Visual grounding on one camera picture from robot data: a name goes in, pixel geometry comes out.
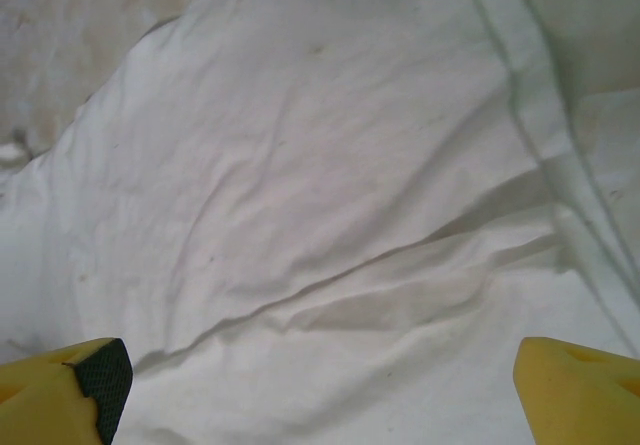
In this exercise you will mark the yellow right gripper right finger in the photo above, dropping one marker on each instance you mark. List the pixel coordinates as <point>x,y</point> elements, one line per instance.
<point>580,395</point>

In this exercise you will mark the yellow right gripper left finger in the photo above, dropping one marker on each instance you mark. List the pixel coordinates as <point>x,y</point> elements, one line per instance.
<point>45,400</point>

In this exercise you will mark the white t-shirt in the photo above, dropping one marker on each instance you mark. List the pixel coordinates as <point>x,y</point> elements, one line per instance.
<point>300,165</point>

